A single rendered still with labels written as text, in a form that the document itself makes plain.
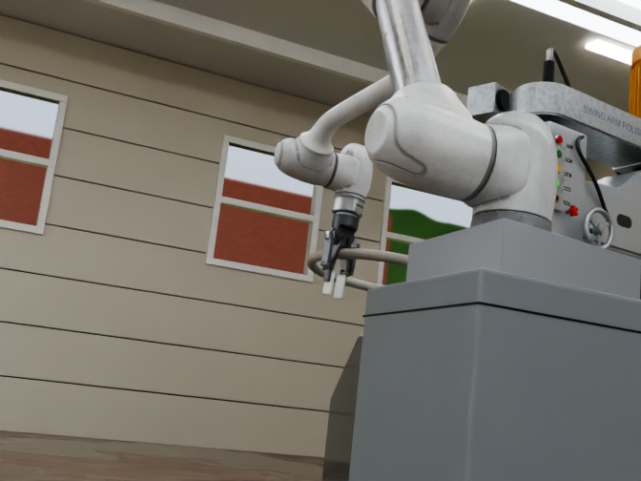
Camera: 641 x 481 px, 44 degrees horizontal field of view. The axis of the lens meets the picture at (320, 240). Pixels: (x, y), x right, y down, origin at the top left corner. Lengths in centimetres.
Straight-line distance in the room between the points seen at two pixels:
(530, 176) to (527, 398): 44
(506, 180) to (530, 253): 18
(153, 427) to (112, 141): 294
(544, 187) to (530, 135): 10
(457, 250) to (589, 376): 32
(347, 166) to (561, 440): 112
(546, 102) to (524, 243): 154
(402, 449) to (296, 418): 742
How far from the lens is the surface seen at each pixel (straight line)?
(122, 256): 836
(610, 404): 147
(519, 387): 134
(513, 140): 157
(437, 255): 155
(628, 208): 313
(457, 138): 149
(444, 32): 208
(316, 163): 220
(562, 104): 294
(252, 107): 910
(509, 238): 140
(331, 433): 274
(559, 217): 281
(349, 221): 223
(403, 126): 146
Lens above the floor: 55
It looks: 12 degrees up
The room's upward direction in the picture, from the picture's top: 6 degrees clockwise
